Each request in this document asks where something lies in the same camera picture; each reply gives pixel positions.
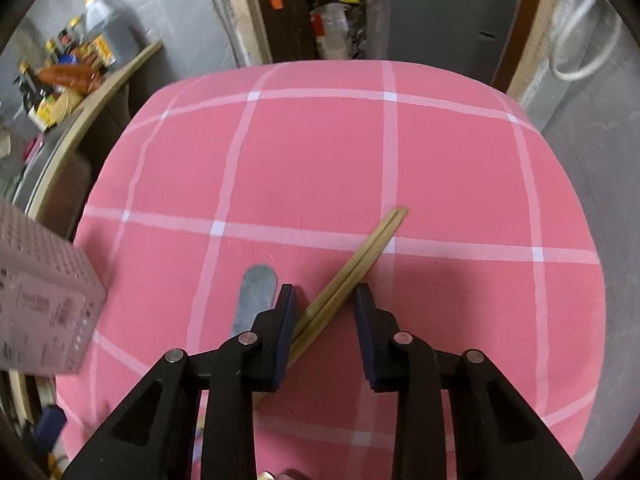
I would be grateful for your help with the white and red plastic bag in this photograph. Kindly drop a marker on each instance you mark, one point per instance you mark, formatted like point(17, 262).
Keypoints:
point(332, 30)

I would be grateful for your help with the orange snack packet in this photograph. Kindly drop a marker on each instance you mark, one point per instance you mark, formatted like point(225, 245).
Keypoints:
point(67, 74)

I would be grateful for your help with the yellow label sauce bottle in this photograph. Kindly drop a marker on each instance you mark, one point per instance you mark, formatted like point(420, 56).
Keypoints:
point(52, 110)

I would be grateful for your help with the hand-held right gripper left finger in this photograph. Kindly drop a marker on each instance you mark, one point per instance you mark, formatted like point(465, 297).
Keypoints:
point(286, 332)

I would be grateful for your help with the clear cooking oil jug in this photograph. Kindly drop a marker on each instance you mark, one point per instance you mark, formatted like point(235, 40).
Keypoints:
point(115, 35)

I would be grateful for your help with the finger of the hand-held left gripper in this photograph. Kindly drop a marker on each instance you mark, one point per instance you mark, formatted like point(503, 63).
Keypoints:
point(51, 425)

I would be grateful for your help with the pink checked tablecloth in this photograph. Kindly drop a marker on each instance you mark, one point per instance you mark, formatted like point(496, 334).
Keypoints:
point(325, 170)

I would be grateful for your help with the white perforated utensil basket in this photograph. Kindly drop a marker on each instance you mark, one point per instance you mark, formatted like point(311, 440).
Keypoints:
point(45, 300)

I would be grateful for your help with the dark pump sauce bottle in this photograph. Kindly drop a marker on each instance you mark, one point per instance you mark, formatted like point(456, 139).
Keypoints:
point(30, 82)

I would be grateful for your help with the dark wooden door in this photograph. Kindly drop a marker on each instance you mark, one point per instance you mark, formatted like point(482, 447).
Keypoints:
point(295, 15)

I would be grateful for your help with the wooden door frame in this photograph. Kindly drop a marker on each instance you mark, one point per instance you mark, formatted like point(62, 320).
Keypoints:
point(240, 20)

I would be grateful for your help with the steel table knife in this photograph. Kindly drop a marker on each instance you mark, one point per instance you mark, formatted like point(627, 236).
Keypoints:
point(252, 295)

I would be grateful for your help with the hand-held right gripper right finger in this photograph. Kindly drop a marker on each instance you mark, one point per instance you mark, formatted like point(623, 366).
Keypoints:
point(364, 335)

